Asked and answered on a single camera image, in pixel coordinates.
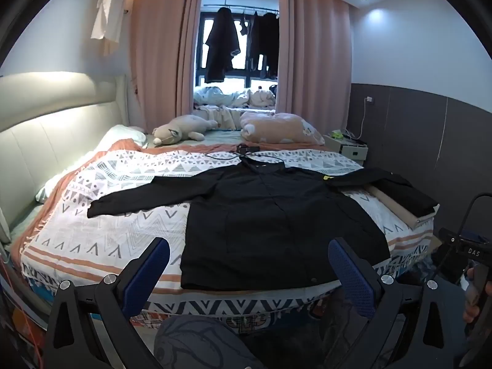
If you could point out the hanging white shirt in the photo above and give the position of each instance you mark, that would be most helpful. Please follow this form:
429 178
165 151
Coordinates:
109 11

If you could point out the person's leg in grey pants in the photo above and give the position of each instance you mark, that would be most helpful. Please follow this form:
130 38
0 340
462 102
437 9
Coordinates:
192 342

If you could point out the hanging dark clothes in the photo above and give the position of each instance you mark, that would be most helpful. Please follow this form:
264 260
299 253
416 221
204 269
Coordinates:
265 42

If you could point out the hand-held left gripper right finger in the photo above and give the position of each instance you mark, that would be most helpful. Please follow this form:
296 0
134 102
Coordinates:
348 276

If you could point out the green item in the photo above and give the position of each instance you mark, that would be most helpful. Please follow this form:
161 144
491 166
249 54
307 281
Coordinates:
337 135

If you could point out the hanging black coat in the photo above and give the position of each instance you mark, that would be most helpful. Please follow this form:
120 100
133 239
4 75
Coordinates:
221 46

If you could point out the person's right hand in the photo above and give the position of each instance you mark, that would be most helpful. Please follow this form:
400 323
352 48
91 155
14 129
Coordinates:
469 311

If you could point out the pile of white bedding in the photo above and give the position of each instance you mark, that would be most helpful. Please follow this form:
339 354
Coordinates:
230 98

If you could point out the beige bedside table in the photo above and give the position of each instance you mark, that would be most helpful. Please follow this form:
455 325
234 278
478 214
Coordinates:
351 149

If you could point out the white padded headboard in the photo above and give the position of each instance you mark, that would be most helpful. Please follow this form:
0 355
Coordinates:
38 142

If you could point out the folded black clothes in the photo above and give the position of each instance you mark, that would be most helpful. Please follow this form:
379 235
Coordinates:
415 198

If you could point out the patterned bed blanket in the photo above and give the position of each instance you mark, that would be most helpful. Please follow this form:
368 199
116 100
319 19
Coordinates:
115 200

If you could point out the black jacket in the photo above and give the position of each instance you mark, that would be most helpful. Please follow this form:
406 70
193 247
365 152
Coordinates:
269 219

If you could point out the pink printed pillow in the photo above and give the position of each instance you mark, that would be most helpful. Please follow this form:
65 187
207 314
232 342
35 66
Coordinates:
276 128

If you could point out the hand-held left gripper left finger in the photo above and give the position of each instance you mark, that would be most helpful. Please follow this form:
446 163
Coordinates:
148 276

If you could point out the small black device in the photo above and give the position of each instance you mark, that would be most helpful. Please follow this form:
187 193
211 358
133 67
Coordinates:
246 148

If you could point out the grey plush toy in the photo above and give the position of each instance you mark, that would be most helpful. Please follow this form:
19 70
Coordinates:
180 127

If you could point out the clothes rail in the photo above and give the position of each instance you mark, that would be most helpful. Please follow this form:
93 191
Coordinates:
250 7

